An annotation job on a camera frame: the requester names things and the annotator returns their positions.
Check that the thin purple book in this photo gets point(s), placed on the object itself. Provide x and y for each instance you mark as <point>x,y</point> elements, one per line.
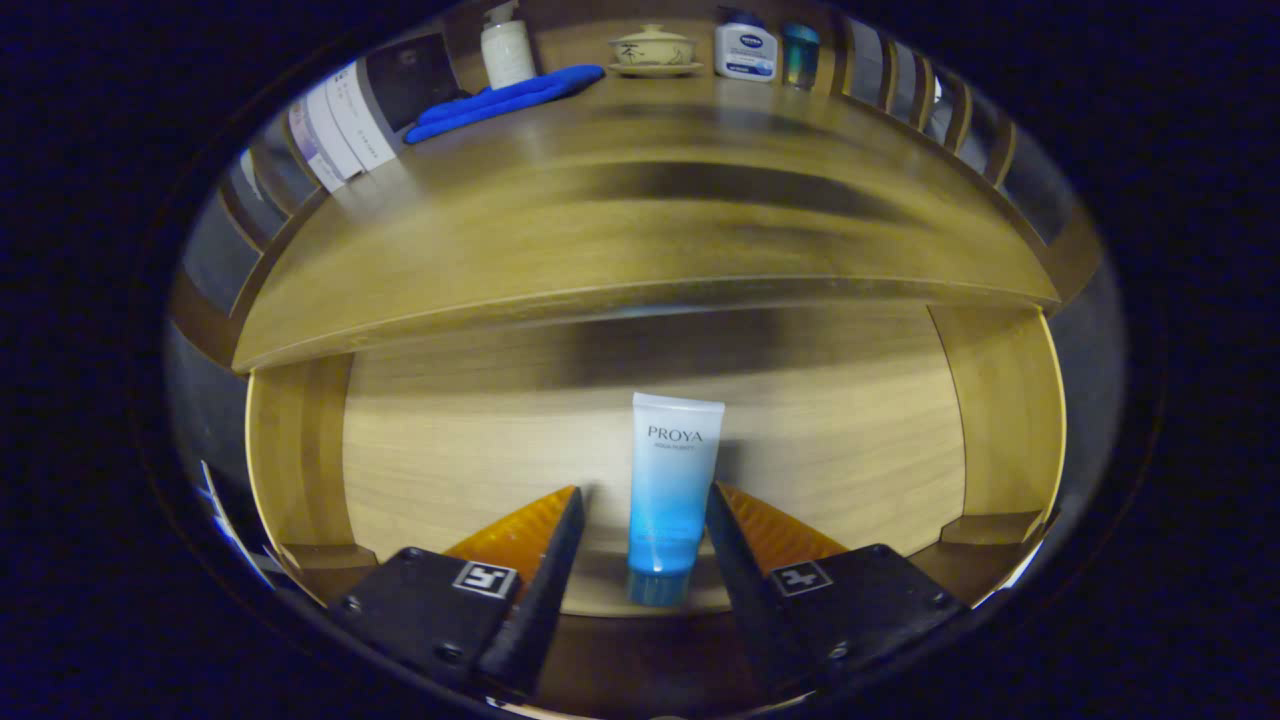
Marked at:
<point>312,150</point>

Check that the white lotion bottle blue cap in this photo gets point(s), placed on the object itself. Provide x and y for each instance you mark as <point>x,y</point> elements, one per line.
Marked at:
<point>746,50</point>

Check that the white pump bottle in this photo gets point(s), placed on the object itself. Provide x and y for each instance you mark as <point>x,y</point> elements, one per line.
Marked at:
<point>507,55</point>

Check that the beige lidded ceramic teacup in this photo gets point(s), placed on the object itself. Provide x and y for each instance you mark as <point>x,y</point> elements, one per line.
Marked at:
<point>654,50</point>

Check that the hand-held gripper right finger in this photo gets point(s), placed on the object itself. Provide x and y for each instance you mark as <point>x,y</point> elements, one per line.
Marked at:
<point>740,590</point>

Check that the teal slim bottle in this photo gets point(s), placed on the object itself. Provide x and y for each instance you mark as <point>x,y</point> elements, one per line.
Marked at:
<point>800,58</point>

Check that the wooden countertop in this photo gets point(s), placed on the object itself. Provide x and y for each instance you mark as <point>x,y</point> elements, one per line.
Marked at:
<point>650,220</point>

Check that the blue folded cloth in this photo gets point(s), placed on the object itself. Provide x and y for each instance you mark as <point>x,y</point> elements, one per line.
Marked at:
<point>500,100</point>

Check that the wooden drawer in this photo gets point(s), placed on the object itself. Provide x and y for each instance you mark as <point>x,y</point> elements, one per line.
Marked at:
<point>450,450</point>

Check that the white and blue cosmetic tube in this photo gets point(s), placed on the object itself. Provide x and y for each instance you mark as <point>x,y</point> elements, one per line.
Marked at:
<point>670,490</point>

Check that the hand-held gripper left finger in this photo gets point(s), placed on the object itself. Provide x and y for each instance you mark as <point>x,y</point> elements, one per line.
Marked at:
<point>545,600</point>

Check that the wooden cabinet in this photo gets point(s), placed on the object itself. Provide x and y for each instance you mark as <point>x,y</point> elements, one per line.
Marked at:
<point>575,30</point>

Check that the thin white book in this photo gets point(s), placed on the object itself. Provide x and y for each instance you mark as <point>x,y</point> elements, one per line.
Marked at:
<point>335,130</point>

